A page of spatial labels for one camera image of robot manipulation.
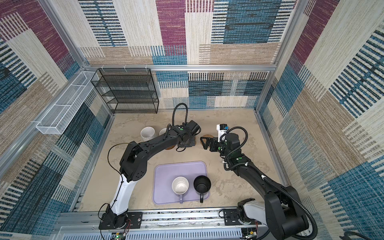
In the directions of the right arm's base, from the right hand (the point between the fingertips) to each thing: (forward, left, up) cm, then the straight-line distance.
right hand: (206, 140), depth 84 cm
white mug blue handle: (+11, +26, -5) cm, 29 cm away
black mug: (-19, +3, -15) cm, 24 cm away
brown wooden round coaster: (-2, +21, -4) cm, 21 cm away
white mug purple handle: (-19, +15, -15) cm, 29 cm away
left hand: (+6, +9, -10) cm, 15 cm away
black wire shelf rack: (+44, +54, +2) cm, 70 cm away
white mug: (+14, +38, -11) cm, 42 cm away
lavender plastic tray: (-12, +26, -17) cm, 33 cm away
